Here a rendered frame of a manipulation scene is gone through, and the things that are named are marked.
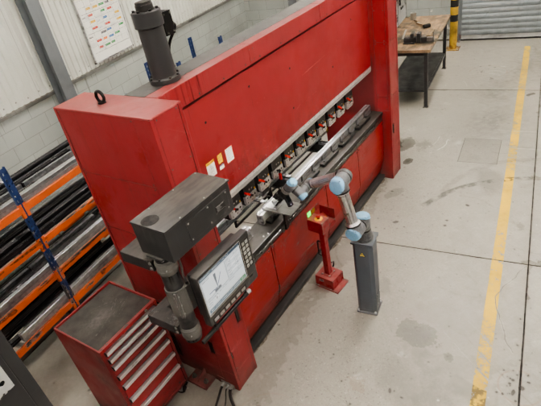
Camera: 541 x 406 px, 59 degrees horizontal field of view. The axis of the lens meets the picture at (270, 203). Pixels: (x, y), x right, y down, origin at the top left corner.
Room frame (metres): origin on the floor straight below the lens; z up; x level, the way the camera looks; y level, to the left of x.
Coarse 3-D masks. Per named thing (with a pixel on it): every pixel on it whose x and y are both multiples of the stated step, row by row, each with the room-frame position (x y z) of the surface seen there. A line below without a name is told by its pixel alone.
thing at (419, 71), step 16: (400, 16) 8.12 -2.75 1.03; (416, 16) 8.41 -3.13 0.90; (432, 16) 8.21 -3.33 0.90; (448, 16) 8.02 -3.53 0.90; (400, 32) 7.68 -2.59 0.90; (416, 32) 7.51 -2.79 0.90; (432, 32) 6.89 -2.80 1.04; (400, 48) 6.90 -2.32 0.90; (416, 48) 6.76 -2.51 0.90; (416, 64) 7.79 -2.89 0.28; (432, 64) 7.63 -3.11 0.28; (400, 80) 7.26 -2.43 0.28; (416, 80) 7.13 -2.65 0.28; (432, 80) 7.04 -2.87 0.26
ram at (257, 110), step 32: (320, 32) 4.25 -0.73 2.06; (352, 32) 4.73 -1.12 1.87; (256, 64) 3.48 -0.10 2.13; (288, 64) 3.81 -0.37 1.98; (320, 64) 4.20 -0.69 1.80; (352, 64) 4.69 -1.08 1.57; (224, 96) 3.16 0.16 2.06; (256, 96) 3.43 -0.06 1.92; (288, 96) 3.75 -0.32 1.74; (320, 96) 4.15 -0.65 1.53; (192, 128) 2.88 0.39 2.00; (224, 128) 3.10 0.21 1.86; (256, 128) 3.37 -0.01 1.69; (288, 128) 3.70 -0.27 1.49; (224, 160) 3.04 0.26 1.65; (256, 160) 3.31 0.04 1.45
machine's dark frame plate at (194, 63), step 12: (300, 0) 4.53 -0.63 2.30; (312, 0) 4.43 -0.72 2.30; (288, 12) 4.16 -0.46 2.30; (264, 24) 3.91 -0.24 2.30; (240, 36) 3.69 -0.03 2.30; (216, 48) 3.49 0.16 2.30; (228, 48) 3.43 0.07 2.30; (192, 60) 3.31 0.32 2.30; (204, 60) 3.25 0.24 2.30; (180, 72) 3.09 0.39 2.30; (132, 96) 2.82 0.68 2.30; (144, 96) 2.77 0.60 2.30
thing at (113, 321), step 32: (128, 288) 2.66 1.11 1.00; (64, 320) 2.47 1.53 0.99; (96, 320) 2.42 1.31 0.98; (128, 320) 2.36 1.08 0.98; (96, 352) 2.13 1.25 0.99; (128, 352) 2.23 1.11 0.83; (160, 352) 2.38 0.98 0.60; (96, 384) 2.31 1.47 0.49; (128, 384) 2.14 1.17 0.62; (160, 384) 2.31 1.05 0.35
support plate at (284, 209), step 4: (272, 200) 3.42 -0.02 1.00; (284, 200) 3.38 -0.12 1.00; (284, 204) 3.32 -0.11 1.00; (296, 204) 3.28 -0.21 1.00; (300, 204) 3.27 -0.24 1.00; (264, 208) 3.32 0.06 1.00; (268, 208) 3.31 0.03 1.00; (280, 208) 3.27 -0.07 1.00; (284, 208) 3.26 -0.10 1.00; (288, 208) 3.25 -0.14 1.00; (292, 208) 3.24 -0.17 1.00; (296, 208) 3.23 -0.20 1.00; (272, 212) 3.25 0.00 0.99; (276, 212) 3.23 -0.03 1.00; (280, 212) 3.22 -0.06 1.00; (284, 212) 3.20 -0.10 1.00; (288, 212) 3.19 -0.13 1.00; (292, 212) 3.18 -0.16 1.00
